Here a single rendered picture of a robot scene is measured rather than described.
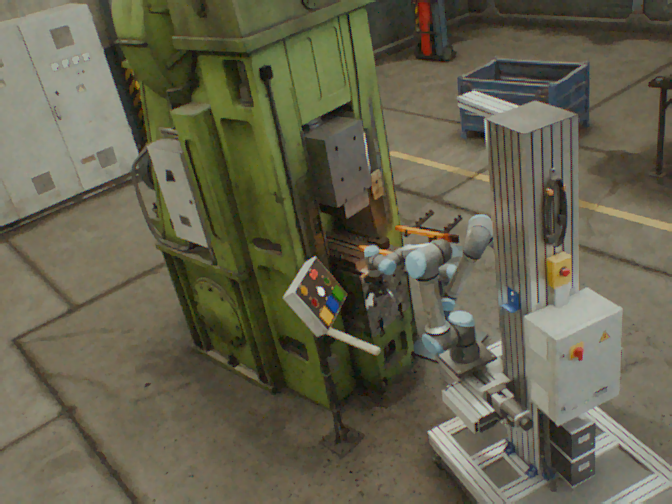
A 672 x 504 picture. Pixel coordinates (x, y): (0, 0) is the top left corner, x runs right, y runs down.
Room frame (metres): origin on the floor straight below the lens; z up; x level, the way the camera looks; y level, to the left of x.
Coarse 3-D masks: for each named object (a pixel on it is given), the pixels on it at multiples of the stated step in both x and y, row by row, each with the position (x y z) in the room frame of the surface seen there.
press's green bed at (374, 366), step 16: (400, 320) 3.54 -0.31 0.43; (352, 336) 3.49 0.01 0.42; (384, 336) 3.43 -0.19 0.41; (400, 336) 3.59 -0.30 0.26; (352, 352) 3.53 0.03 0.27; (368, 352) 3.42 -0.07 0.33; (384, 352) 3.48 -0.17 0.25; (400, 352) 3.57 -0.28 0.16; (368, 368) 3.44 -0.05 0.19; (384, 368) 3.40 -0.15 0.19; (400, 368) 3.50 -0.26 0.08; (368, 384) 3.46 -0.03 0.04; (384, 384) 3.40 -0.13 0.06
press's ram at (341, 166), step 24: (336, 120) 3.66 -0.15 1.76; (360, 120) 3.58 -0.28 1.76; (312, 144) 3.47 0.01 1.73; (336, 144) 3.44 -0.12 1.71; (360, 144) 3.56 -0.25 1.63; (312, 168) 3.50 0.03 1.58; (336, 168) 3.42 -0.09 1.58; (360, 168) 3.55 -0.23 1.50; (336, 192) 3.40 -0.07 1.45; (360, 192) 3.52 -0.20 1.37
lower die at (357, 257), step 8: (328, 232) 3.84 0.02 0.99; (328, 240) 3.72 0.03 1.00; (344, 240) 3.68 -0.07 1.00; (352, 240) 3.68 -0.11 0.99; (328, 248) 3.65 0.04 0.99; (336, 248) 3.62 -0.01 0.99; (344, 248) 3.60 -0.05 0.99; (352, 248) 3.57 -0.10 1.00; (336, 256) 3.54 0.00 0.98; (344, 256) 3.52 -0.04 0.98; (352, 256) 3.50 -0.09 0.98; (360, 256) 3.47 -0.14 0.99; (344, 264) 3.50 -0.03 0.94; (352, 264) 3.44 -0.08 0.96; (360, 264) 3.45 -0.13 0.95
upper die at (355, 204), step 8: (352, 200) 3.47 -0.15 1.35; (360, 200) 3.51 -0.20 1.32; (368, 200) 3.55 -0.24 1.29; (320, 208) 3.58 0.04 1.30; (328, 208) 3.53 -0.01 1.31; (336, 208) 3.48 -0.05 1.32; (344, 208) 3.43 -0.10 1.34; (352, 208) 3.46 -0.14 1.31; (360, 208) 3.51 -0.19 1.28; (344, 216) 3.44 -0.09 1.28
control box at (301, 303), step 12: (312, 264) 3.14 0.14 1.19; (300, 276) 3.05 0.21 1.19; (324, 276) 3.13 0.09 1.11; (300, 288) 2.94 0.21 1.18; (312, 288) 3.00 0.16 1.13; (324, 288) 3.06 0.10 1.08; (288, 300) 2.91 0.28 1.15; (300, 300) 2.89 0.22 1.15; (324, 300) 2.99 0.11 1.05; (336, 300) 3.05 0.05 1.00; (300, 312) 2.89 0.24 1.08; (312, 312) 2.87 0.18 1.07; (336, 312) 2.98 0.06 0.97; (312, 324) 2.87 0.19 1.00; (324, 324) 2.86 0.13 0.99
